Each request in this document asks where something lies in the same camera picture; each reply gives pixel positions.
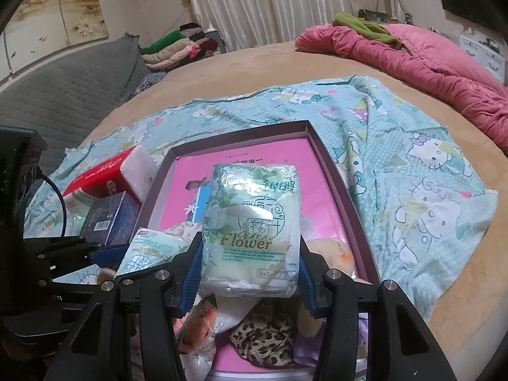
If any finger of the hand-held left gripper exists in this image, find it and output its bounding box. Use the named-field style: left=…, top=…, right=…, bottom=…
left=37, top=271, right=106, bottom=293
left=23, top=235, right=134, bottom=274

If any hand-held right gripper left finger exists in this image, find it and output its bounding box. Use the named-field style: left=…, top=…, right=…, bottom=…
left=43, top=230, right=204, bottom=381

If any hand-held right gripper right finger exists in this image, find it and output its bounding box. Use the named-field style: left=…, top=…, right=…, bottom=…
left=297, top=236, right=457, bottom=381

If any small green tissue packet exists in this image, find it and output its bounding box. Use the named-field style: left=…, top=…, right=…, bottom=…
left=116, top=228, right=190, bottom=286

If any plush toy with orange patch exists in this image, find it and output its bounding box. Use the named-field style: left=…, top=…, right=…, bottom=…
left=304, top=237, right=355, bottom=282

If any white and purple packet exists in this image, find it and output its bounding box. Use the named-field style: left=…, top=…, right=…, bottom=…
left=178, top=291, right=257, bottom=381

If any white floral cloth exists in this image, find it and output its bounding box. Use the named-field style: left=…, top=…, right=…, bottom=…
left=163, top=221, right=201, bottom=247

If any leopard print cloth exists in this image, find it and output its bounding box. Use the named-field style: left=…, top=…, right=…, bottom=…
left=229, top=299, right=298, bottom=368

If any large green floral tissue packet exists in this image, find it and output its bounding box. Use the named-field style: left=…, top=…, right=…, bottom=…
left=198, top=162, right=303, bottom=298

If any pink box with purple rim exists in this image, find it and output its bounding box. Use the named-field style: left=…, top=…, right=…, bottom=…
left=137, top=120, right=382, bottom=378

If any dark blue box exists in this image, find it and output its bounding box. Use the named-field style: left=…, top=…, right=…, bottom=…
left=78, top=191, right=141, bottom=247

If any mint green packet in bag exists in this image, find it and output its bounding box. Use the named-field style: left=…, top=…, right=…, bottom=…
left=63, top=190, right=96, bottom=237

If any purple satin cloth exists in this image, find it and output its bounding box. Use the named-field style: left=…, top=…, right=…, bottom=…
left=296, top=311, right=370, bottom=368

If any red and white tissue box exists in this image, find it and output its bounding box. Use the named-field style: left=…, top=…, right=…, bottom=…
left=61, top=145, right=159, bottom=207

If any cartoon cat printed blanket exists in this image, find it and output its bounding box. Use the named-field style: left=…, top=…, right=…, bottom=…
left=24, top=73, right=500, bottom=322

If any dark floral cloth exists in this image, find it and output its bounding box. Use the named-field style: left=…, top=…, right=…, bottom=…
left=129, top=70, right=169, bottom=97

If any stack of folded clothes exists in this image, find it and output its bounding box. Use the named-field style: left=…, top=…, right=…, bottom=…
left=140, top=23, right=227, bottom=73

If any tan round bed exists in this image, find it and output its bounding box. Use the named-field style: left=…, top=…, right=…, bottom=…
left=75, top=36, right=508, bottom=381

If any pink quilt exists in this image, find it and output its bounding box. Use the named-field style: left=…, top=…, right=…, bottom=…
left=294, top=24, right=508, bottom=151

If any green cloth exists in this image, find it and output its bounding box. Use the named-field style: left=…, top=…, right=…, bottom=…
left=332, top=12, right=407, bottom=50

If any white curtain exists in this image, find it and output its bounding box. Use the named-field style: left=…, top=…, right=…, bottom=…
left=180, top=0, right=378, bottom=44

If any white drawer cabinet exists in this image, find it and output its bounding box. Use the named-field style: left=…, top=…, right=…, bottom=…
left=456, top=32, right=506, bottom=84

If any black cable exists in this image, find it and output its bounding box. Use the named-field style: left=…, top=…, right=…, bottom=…
left=36, top=170, right=68, bottom=241

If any landscape wall painting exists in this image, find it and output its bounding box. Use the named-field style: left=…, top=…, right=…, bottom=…
left=0, top=0, right=110, bottom=88

